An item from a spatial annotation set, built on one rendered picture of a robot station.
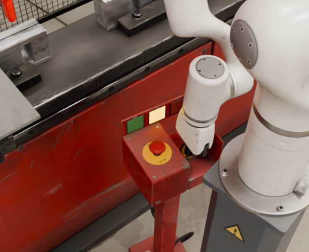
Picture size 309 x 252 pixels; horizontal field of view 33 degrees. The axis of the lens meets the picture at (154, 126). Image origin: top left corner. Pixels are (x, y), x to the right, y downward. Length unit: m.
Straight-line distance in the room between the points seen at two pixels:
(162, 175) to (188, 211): 0.87
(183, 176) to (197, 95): 0.26
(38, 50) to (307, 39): 0.82
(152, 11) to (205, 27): 0.39
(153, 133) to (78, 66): 0.25
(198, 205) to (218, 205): 1.08
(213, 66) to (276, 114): 0.33
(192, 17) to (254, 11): 0.42
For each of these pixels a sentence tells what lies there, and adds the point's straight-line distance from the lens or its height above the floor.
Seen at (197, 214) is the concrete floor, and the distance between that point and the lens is 2.10.
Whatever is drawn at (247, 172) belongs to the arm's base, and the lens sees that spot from 0.95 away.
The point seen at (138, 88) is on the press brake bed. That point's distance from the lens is 1.47.
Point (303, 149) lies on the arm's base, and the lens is 0.87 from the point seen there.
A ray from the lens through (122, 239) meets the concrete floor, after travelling 2.04.
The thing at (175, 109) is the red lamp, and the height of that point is 0.80.
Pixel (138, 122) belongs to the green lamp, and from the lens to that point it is 1.30.
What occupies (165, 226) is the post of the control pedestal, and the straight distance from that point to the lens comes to 1.60.
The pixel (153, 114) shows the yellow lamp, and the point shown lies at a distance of 1.31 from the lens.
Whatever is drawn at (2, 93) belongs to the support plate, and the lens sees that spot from 1.15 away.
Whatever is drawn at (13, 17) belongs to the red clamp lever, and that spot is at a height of 1.09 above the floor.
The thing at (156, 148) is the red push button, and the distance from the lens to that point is 1.26.
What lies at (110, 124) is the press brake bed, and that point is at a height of 0.66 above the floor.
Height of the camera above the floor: 1.82
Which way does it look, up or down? 51 degrees down
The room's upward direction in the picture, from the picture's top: 2 degrees clockwise
